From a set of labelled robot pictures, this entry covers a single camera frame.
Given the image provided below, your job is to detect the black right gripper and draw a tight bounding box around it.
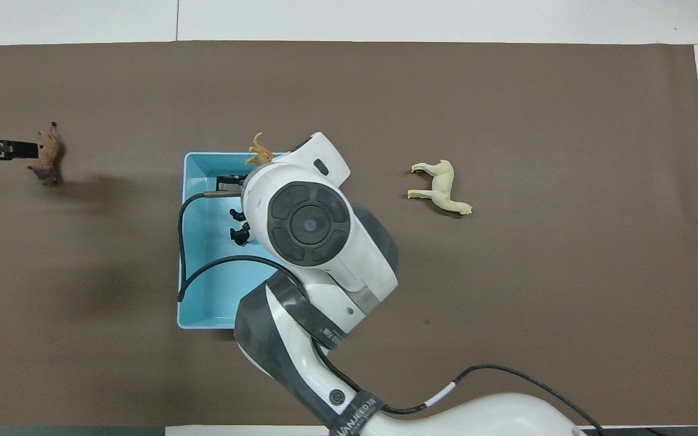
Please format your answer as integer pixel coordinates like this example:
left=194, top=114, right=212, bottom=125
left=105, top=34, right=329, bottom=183
left=216, top=174, right=250, bottom=193

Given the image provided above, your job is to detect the brown lion toy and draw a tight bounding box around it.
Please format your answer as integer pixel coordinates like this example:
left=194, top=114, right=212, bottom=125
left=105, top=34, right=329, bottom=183
left=28, top=121, right=62, bottom=187

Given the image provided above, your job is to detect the orange tiger toy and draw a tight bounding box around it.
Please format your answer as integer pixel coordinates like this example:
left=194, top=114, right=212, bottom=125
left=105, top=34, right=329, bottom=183
left=245, top=132, right=276, bottom=167

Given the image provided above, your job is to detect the black white panda toy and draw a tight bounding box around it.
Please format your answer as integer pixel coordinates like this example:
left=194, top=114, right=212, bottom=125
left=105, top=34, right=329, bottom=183
left=230, top=209, right=254, bottom=246

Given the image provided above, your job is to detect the cream horse toy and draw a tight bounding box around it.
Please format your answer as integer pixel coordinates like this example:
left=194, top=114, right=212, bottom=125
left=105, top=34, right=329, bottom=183
left=408, top=160, right=474, bottom=216

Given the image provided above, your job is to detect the light blue storage box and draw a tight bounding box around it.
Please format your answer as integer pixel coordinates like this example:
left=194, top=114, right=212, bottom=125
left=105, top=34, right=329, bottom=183
left=177, top=151, right=301, bottom=330

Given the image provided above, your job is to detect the brown table mat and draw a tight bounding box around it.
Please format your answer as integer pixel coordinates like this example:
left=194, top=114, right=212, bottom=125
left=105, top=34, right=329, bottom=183
left=0, top=41, right=698, bottom=428

